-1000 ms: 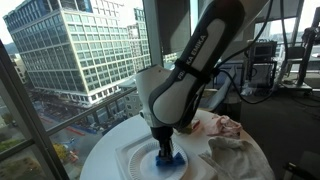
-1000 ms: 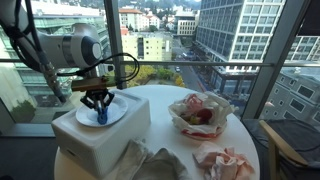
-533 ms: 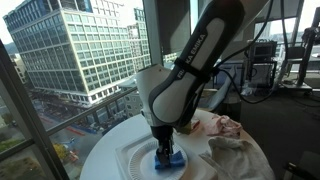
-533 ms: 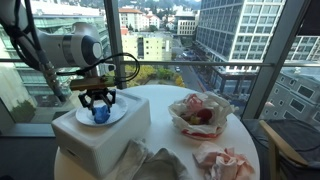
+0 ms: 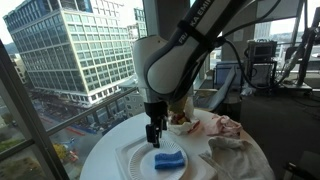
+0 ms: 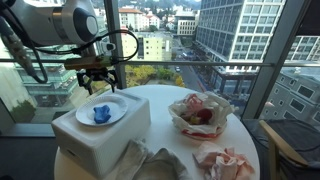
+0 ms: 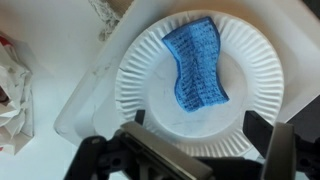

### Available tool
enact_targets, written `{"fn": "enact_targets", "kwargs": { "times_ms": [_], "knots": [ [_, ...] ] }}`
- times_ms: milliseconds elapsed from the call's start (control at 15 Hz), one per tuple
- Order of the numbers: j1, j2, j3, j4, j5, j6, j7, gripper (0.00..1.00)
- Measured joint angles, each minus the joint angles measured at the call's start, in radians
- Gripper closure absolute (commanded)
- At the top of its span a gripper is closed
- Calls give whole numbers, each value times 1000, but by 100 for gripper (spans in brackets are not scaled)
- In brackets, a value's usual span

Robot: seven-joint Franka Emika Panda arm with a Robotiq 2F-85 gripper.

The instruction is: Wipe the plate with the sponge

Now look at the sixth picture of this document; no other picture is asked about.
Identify slanted grey window post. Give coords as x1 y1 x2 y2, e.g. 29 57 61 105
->
241 0 313 120

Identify grey window mullion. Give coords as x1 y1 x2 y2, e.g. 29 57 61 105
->
103 0 128 90

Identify red round fruit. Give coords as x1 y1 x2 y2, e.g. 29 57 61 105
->
196 108 214 124

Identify pink white crumpled cloth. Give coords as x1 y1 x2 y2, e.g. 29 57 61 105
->
192 141 256 180

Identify grey sleeved cable bundle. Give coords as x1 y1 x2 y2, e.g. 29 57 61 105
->
0 16 49 84

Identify thin black cable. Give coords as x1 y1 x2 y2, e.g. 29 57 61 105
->
71 28 140 66

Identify grey window railing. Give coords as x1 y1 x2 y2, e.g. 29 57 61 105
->
0 58 320 68

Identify dark grey seat cushion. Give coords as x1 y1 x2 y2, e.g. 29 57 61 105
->
266 119 320 169

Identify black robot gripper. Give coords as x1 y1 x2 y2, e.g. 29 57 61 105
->
76 68 118 96

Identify yellow fruit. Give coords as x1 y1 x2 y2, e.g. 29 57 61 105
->
189 115 203 126

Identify white paper plate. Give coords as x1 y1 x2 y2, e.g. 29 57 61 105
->
75 95 129 127

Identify blue sponge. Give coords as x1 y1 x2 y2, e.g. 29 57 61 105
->
92 104 112 125

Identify white foam box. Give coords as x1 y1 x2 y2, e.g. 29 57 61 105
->
51 89 152 178

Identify black panel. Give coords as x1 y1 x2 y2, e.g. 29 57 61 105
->
297 0 320 37

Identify white red plastic bag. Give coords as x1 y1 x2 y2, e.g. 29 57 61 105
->
168 91 236 141

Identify grey crumpled cloth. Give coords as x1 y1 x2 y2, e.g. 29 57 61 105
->
114 138 193 180

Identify wooden chair frame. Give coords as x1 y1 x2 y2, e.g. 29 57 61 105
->
259 119 309 180

